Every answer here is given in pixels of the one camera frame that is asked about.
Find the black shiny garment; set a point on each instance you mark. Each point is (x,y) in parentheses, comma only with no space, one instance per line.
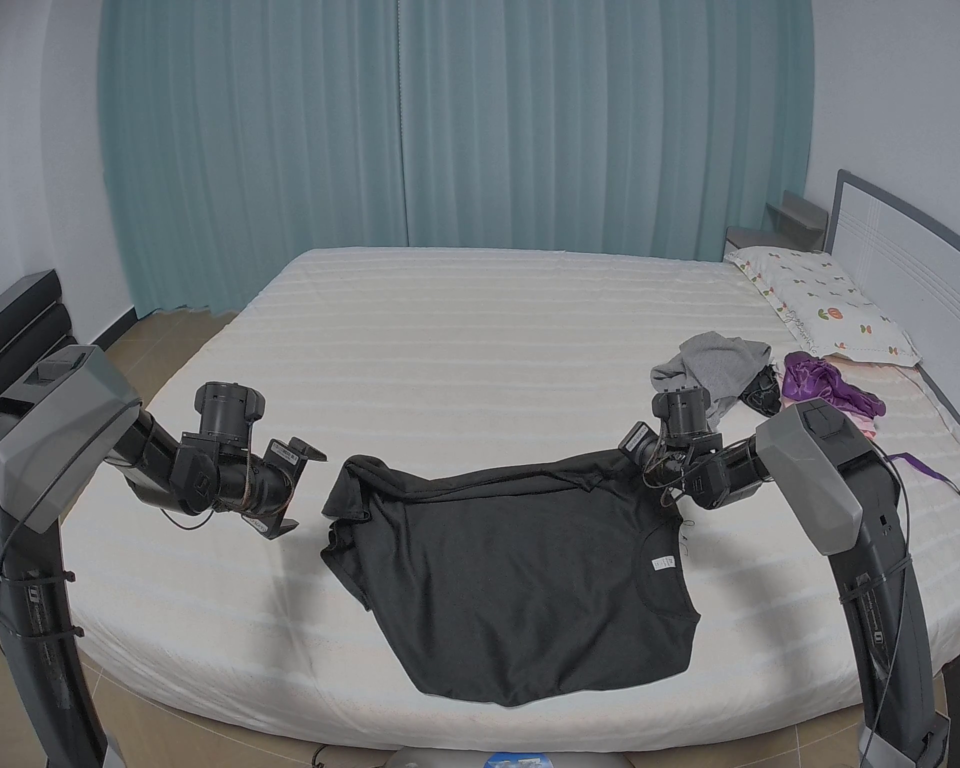
(763,394)

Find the black T-shirt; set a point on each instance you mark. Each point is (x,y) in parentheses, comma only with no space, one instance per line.
(525,585)

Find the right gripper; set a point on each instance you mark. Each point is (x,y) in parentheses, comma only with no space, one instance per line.
(636,442)

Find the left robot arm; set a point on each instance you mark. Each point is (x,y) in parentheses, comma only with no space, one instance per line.
(60,435)

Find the grey bedside table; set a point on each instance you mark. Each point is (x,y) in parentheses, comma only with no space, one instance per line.
(750,240)

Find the bed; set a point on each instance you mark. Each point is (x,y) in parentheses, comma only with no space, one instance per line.
(465,360)

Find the pink garment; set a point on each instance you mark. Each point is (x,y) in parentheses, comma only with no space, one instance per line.
(866,427)

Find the grey garment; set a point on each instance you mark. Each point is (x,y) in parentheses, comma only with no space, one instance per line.
(712,367)

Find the blue-green curtain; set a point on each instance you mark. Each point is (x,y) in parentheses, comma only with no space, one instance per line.
(300,150)

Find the white printed pillow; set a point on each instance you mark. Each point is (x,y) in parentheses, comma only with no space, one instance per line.
(825,300)

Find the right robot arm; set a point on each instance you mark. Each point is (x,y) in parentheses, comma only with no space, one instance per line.
(810,472)

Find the purple garment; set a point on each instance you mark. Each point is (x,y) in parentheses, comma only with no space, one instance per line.
(814,379)

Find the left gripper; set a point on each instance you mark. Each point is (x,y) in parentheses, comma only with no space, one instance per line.
(262,487)

